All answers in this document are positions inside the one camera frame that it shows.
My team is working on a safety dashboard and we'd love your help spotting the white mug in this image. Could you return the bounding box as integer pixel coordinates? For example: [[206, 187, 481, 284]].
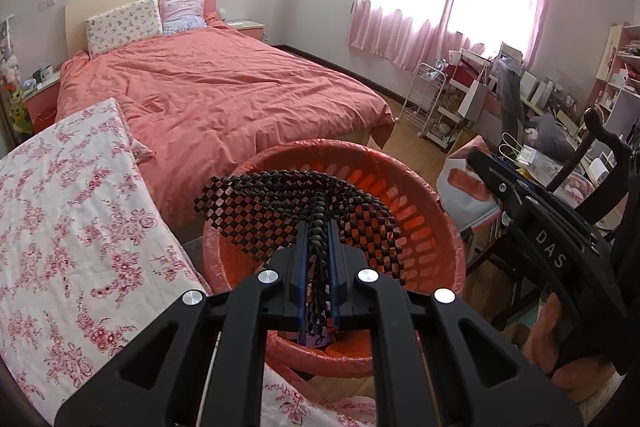
[[40, 65, 53, 79]]

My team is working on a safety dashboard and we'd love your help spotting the cluttered desk with items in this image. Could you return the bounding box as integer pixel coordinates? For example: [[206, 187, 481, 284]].
[[429, 41, 612, 193]]

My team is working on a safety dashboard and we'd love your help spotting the wall power socket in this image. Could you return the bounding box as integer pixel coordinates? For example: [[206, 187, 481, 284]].
[[38, 0, 56, 11]]

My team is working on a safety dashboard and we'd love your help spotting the right bedside nightstand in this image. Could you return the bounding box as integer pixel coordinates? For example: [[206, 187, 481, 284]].
[[227, 20, 265, 42]]

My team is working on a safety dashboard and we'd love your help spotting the plush toy display tube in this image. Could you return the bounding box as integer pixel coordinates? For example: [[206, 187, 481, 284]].
[[1, 16, 34, 147]]

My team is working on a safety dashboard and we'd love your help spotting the floral white pillow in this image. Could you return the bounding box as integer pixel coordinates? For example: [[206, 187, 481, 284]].
[[86, 0, 163, 58]]

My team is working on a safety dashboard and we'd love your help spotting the black checkered mesh net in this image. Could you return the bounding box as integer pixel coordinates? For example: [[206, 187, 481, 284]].
[[194, 170, 400, 335]]

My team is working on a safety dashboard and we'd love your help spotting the red plastic laundry basket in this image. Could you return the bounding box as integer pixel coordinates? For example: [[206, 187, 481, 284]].
[[234, 139, 465, 378]]

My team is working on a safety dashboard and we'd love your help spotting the blue tissue pack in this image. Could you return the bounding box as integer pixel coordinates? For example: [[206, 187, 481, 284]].
[[297, 332, 335, 349]]

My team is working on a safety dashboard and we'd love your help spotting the person's right hand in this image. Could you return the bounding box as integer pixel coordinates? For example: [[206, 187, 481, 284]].
[[523, 294, 615, 402]]

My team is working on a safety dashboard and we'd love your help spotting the white wire rack cart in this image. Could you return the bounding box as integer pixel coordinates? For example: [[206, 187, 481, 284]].
[[395, 60, 447, 138]]

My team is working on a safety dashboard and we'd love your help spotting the red bin by nightstand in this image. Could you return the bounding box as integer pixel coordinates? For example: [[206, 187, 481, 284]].
[[32, 107, 58, 133]]

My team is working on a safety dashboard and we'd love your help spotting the pink left nightstand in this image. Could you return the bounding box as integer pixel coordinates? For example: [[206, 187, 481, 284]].
[[23, 72, 60, 124]]

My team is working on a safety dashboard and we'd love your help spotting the floral pink white tablecloth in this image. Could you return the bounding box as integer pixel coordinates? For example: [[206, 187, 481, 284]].
[[1, 99, 207, 423]]

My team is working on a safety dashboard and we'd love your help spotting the yellow snack bag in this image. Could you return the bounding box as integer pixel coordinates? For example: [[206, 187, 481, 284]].
[[436, 136, 500, 233]]

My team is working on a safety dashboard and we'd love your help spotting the salmon pink bed duvet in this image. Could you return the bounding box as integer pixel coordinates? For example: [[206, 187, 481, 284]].
[[58, 18, 394, 230]]

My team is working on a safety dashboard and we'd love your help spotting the pink white bookshelf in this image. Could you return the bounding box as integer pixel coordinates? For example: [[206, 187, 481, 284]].
[[593, 23, 639, 138]]

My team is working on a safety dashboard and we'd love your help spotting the pink striped pillow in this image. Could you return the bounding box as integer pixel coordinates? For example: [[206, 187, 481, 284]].
[[158, 0, 206, 36]]

